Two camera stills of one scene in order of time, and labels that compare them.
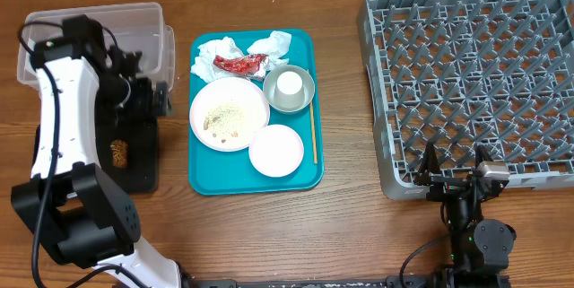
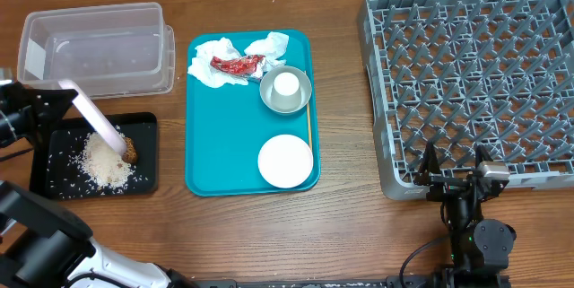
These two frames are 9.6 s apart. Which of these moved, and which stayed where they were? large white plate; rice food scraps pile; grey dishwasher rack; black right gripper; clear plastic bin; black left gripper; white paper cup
Moved: rice food scraps pile; black left gripper; large white plate
Stayed: white paper cup; clear plastic bin; black right gripper; grey dishwasher rack
